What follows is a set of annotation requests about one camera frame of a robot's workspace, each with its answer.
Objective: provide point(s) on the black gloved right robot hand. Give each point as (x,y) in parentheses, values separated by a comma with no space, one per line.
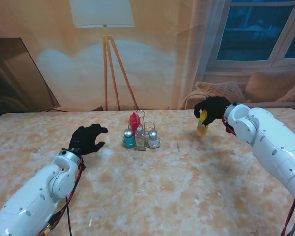
(215,108)

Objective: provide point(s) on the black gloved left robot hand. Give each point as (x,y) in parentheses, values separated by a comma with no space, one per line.
(84,140)

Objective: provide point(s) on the yellow mustard squeeze bottle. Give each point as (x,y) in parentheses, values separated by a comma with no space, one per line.
(202,125)

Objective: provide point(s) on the teal shaker with silver cap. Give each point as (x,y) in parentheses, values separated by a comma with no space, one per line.
(129,138)

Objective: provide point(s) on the red ketchup squeeze bottle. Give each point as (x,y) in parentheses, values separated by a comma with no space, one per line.
(134,121)

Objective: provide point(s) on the clear olive oil bottle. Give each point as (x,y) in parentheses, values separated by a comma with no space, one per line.
(140,140)

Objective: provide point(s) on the white shaker with silver cap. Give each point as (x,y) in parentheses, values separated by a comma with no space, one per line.
(153,140)

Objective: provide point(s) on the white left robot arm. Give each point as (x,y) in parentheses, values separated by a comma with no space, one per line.
(32,199)

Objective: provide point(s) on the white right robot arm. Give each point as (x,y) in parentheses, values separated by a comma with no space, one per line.
(268,142)

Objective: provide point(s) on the knitted beige cushion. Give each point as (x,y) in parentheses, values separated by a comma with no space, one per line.
(218,92)

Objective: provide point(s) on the beige sofa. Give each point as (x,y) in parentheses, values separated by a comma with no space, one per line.
(196,100)

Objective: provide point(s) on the plain tan cushion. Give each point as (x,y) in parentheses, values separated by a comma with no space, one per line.
(270,86)

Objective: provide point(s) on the white framed window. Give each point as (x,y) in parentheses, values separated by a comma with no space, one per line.
(248,32)

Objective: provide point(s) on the dark flat screen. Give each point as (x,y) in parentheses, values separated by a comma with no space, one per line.
(12,78)

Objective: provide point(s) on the tripod floor lamp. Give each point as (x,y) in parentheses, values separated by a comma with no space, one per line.
(102,12)

